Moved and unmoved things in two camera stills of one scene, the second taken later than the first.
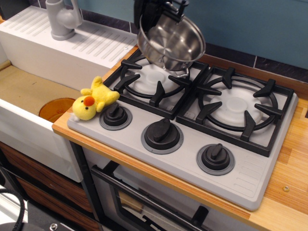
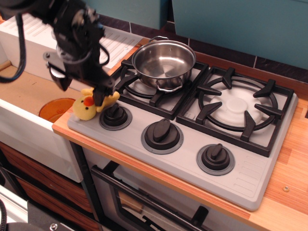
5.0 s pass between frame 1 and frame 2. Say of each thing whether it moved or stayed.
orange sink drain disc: stayed
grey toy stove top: stayed
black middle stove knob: stayed
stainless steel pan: moved
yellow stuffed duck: stayed
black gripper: moved
